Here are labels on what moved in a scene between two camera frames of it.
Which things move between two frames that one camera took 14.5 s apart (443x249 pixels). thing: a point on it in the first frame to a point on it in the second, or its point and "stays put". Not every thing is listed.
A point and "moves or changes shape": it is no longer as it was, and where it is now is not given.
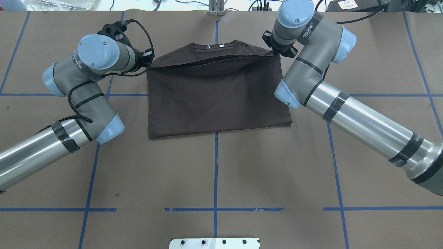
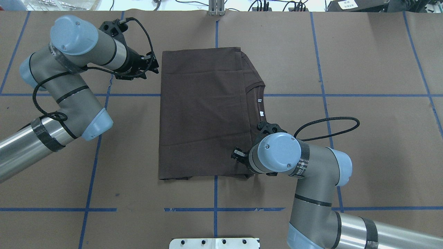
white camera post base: x=214 y=243 stays put
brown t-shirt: x=209 y=86 moves or changes shape
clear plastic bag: x=61 y=5 stays put
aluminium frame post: x=216 y=8 stays put
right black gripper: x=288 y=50 to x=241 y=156
